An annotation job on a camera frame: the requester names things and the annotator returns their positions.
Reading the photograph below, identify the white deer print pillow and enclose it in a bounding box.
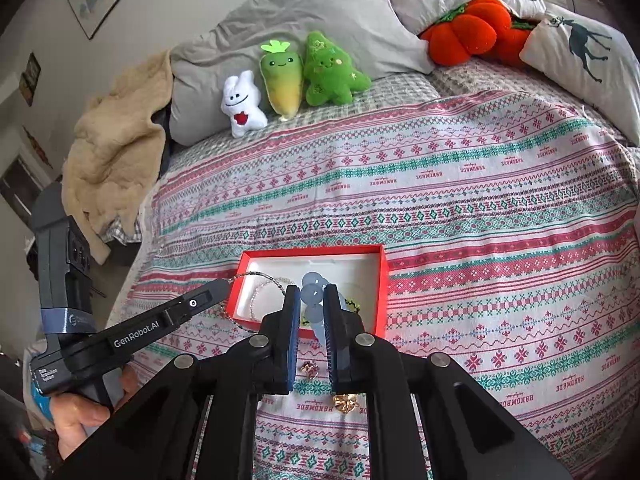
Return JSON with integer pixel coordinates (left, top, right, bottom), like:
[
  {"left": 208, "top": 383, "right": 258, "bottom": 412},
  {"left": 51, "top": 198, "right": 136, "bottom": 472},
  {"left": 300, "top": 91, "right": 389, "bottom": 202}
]
[{"left": 518, "top": 3, "right": 634, "bottom": 147}]

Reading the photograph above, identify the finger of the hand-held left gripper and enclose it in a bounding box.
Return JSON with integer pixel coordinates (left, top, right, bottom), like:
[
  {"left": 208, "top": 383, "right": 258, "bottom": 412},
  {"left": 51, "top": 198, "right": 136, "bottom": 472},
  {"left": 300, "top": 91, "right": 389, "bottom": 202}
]
[{"left": 164, "top": 279, "right": 232, "bottom": 328}]

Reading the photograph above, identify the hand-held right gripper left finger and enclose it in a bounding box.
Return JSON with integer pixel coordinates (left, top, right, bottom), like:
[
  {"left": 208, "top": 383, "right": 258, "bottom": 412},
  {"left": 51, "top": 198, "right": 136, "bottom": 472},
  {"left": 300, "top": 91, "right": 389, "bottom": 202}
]
[{"left": 52, "top": 284, "right": 302, "bottom": 480}]

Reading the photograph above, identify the orange pumpkin plush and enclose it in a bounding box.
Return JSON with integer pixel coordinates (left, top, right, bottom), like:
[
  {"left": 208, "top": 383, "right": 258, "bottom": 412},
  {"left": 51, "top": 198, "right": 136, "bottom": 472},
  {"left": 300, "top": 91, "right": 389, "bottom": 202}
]
[{"left": 418, "top": 0, "right": 534, "bottom": 67}]

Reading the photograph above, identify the gold ring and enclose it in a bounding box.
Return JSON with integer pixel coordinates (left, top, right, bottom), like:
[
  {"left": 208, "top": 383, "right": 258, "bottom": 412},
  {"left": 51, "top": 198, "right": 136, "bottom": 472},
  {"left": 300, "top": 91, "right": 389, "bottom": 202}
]
[{"left": 332, "top": 393, "right": 365, "bottom": 414}]

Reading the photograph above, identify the plain grey pillow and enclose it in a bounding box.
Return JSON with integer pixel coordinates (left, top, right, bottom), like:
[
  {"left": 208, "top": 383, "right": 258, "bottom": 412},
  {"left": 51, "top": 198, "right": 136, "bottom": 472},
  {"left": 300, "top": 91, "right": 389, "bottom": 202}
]
[{"left": 167, "top": 0, "right": 436, "bottom": 147}]

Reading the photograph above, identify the grey plaid cloth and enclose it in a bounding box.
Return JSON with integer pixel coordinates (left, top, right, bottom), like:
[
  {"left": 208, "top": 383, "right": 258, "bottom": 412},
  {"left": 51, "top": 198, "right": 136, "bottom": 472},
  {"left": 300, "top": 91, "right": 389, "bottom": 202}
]
[{"left": 106, "top": 216, "right": 144, "bottom": 247}]

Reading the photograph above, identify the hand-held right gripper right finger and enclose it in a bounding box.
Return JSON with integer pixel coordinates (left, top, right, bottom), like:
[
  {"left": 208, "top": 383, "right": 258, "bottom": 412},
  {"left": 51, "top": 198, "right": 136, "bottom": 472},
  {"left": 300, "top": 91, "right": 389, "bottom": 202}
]
[{"left": 323, "top": 284, "right": 575, "bottom": 480}]

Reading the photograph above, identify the beige fleece blanket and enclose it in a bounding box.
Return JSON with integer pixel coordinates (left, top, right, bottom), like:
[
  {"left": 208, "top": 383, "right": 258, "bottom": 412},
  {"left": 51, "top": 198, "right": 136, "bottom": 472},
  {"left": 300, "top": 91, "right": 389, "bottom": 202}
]
[{"left": 64, "top": 52, "right": 174, "bottom": 266}]

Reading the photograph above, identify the white plush toy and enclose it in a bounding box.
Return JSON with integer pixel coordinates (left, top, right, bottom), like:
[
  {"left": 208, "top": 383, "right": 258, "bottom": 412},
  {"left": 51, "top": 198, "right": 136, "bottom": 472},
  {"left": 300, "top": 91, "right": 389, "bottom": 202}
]
[{"left": 221, "top": 71, "right": 269, "bottom": 139}]

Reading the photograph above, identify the yellow green carrot plush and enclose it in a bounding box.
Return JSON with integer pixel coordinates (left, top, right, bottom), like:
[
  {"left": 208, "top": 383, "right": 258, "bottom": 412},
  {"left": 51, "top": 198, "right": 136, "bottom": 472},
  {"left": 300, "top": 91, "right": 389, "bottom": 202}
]
[{"left": 258, "top": 38, "right": 305, "bottom": 120}]

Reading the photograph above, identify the person's left hand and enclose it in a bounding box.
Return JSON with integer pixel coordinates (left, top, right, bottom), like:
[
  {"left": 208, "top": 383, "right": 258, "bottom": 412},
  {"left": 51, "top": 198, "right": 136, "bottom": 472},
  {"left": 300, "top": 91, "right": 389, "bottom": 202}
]
[{"left": 51, "top": 365, "right": 142, "bottom": 462}]

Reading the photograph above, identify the red jewelry box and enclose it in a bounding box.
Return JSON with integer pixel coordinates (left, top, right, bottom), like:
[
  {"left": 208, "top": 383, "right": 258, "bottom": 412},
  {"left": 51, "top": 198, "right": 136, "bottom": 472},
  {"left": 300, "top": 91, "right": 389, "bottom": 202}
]
[{"left": 223, "top": 244, "right": 390, "bottom": 341}]

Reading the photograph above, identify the green tree plush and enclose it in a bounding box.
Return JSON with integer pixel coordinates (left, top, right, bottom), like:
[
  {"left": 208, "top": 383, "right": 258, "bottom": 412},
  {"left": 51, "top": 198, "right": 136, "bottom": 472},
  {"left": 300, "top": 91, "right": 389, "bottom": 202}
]
[{"left": 302, "top": 31, "right": 374, "bottom": 108}]

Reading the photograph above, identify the clear crystal bead bracelet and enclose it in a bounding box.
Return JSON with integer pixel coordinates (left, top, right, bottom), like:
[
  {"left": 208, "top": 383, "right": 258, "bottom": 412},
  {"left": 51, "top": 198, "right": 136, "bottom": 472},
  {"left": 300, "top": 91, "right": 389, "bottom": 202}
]
[{"left": 245, "top": 276, "right": 293, "bottom": 322}]

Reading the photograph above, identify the grey checked bedsheet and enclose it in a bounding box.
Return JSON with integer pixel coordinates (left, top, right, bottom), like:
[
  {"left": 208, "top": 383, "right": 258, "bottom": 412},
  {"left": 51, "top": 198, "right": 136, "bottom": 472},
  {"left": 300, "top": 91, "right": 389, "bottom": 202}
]
[{"left": 170, "top": 55, "right": 531, "bottom": 161}]

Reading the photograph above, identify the small red wall decoration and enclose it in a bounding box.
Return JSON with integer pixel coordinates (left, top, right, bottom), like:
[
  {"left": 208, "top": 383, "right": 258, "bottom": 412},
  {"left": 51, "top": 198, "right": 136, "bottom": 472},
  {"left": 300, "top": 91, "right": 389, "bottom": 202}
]
[{"left": 22, "top": 126, "right": 54, "bottom": 171}]

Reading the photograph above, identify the red green patterned blanket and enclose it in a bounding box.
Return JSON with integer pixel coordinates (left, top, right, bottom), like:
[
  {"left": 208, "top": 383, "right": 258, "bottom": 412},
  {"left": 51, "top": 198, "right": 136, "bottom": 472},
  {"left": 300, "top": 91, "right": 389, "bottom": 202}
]
[{"left": 104, "top": 57, "right": 640, "bottom": 480}]

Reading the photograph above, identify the small dark wall poster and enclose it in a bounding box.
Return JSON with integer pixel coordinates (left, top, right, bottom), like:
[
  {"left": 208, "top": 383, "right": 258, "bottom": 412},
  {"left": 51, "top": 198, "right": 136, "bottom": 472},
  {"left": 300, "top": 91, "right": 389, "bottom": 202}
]
[{"left": 20, "top": 52, "right": 42, "bottom": 107}]

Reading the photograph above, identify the blue bead bracelet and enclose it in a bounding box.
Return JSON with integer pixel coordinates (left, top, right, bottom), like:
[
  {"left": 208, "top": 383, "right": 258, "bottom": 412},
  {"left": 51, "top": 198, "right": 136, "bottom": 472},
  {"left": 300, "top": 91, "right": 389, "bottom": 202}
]
[{"left": 299, "top": 269, "right": 352, "bottom": 344}]

